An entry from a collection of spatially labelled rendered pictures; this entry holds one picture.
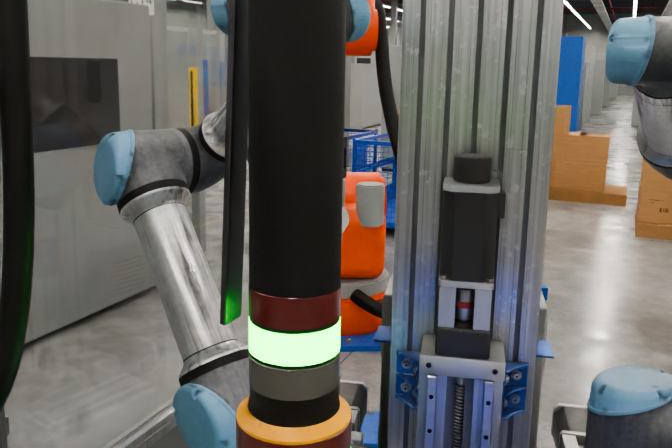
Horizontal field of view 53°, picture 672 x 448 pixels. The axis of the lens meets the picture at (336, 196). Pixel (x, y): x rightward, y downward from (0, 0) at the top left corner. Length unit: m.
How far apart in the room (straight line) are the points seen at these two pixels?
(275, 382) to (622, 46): 0.64
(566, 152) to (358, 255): 5.67
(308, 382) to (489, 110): 0.91
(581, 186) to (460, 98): 8.47
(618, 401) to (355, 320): 3.34
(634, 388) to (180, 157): 0.77
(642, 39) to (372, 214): 3.45
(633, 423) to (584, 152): 8.51
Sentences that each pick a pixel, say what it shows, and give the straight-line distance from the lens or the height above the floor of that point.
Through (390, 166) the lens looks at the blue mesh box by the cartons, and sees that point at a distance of 6.81.
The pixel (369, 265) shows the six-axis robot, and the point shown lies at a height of 0.48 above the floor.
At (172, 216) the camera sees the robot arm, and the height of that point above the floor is 1.47.
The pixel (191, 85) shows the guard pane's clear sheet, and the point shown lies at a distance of 1.44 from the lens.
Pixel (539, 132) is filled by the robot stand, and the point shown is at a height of 1.61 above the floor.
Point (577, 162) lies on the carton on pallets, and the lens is 9.53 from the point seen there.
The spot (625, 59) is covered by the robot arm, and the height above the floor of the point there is 1.72.
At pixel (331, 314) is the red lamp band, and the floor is 1.62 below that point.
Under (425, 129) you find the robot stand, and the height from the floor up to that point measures 1.61.
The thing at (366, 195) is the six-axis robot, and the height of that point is 0.93.
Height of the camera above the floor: 1.71
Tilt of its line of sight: 11 degrees down
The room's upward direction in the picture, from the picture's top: 1 degrees clockwise
